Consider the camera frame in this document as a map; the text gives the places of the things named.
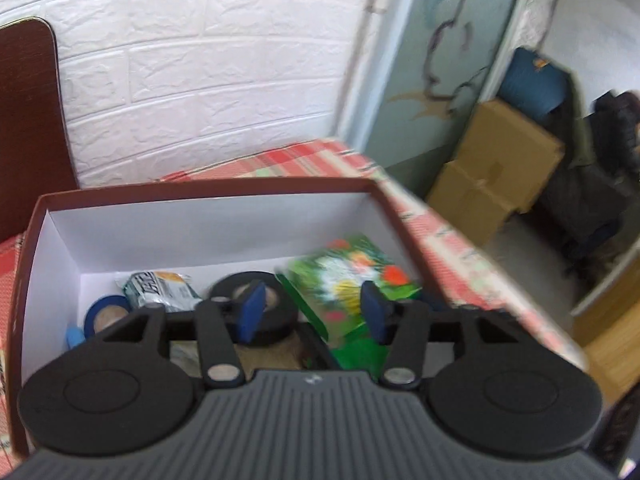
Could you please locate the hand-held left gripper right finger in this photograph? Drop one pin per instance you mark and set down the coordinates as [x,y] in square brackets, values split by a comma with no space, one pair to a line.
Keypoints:
[372,315]

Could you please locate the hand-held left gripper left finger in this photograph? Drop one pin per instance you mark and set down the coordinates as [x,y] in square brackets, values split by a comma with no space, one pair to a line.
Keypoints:
[252,310]

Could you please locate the black tape roll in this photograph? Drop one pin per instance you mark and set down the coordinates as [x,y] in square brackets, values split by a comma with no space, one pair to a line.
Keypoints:
[282,315]

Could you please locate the green printed carton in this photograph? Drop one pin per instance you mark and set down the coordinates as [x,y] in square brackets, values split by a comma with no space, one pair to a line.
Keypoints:
[340,270]

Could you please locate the green and white snack packet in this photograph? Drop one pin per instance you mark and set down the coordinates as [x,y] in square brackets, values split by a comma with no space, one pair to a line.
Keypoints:
[160,290]

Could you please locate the red cardboard box white inside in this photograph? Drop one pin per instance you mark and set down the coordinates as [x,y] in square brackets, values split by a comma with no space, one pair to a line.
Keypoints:
[175,235]

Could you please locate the blue tape roll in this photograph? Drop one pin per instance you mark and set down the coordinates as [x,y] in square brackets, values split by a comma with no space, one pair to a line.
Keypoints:
[102,310]

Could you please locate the red plaid blanket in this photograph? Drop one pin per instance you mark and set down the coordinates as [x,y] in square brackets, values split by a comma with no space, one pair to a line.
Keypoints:
[450,240]

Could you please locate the taped cardboard box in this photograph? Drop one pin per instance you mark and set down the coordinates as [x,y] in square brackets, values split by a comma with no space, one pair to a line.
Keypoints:
[510,150]
[470,205]

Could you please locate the wooden furniture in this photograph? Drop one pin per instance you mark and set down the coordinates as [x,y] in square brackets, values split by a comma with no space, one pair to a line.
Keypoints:
[610,330]

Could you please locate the dark clothes pile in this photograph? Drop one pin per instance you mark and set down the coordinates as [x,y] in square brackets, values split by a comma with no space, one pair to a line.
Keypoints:
[595,175]

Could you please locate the blue suitcase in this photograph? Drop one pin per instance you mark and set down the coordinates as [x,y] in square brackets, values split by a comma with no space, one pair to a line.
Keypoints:
[530,82]

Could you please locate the dark red chair back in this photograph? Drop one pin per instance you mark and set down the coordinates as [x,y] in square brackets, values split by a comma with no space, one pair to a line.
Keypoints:
[30,125]

